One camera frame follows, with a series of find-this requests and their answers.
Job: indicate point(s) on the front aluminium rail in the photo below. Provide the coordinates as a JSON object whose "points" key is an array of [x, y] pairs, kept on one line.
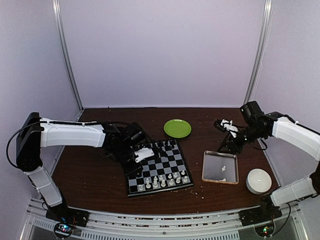
{"points": [[221, 225]]}

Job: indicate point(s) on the white bowl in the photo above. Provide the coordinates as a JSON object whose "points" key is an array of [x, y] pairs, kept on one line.
{"points": [[258, 181]]}

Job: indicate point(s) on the aluminium frame post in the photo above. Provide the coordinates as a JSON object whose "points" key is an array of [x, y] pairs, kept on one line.
{"points": [[260, 51], [56, 4]]}

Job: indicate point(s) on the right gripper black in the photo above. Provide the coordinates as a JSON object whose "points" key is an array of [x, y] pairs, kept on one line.
{"points": [[231, 143]]}

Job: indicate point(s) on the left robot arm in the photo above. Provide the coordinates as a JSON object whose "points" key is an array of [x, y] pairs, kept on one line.
{"points": [[118, 140]]}

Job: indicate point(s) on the white corner rook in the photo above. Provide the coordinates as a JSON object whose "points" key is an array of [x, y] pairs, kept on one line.
{"points": [[141, 187]]}

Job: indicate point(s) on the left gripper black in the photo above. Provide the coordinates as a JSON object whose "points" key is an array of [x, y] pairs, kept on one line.
{"points": [[131, 171]]}

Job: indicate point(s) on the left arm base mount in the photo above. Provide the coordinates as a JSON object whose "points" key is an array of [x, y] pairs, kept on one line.
{"points": [[66, 225]]}

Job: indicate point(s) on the left aluminium frame post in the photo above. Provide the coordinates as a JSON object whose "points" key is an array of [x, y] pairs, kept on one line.
{"points": [[56, 4]]}

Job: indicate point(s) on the metal wooden tray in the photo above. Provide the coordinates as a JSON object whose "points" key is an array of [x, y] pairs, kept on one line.
{"points": [[212, 168]]}

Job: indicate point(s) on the white chess piece tall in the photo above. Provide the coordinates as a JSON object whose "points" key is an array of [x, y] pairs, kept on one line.
{"points": [[163, 183]]}

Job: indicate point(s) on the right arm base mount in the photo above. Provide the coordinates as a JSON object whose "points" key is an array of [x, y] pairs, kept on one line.
{"points": [[260, 220]]}

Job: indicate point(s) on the right aluminium frame post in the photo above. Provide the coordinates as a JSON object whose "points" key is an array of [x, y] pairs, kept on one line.
{"points": [[260, 51]]}

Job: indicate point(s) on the green plate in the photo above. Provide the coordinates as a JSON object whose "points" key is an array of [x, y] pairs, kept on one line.
{"points": [[177, 128]]}

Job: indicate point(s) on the white pawn off tray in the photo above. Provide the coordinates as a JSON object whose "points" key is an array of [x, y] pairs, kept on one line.
{"points": [[155, 178]]}

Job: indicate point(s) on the black white chessboard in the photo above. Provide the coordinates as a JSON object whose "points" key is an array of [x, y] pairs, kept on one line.
{"points": [[160, 165]]}

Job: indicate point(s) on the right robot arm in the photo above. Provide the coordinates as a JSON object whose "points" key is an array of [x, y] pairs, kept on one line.
{"points": [[288, 139]]}

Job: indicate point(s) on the white bishop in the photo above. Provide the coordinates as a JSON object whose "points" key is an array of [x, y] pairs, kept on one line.
{"points": [[155, 185]]}

